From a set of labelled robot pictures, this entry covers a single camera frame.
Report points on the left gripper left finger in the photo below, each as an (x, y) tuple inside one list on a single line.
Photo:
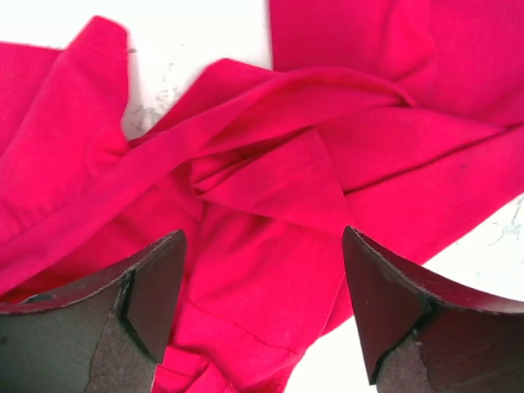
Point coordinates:
[(105, 332)]

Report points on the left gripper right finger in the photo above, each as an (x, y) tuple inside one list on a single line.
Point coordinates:
[(422, 332)]

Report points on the magenta t shirt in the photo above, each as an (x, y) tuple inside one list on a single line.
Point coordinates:
[(403, 119)]

